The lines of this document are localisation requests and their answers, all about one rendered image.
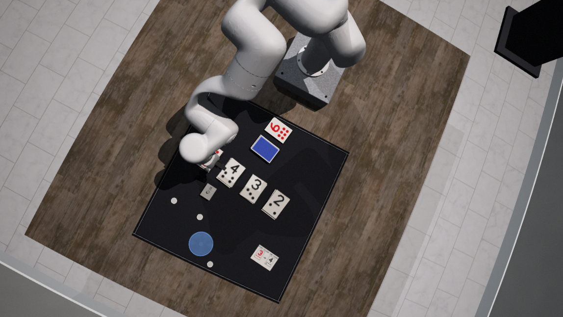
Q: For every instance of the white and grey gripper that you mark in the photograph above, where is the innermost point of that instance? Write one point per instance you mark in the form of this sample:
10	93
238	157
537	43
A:
215	162

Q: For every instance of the blue round disc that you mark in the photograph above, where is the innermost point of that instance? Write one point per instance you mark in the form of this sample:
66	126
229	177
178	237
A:
200	243

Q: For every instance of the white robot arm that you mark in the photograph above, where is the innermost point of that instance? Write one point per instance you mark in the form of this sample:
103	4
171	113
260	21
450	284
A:
260	47

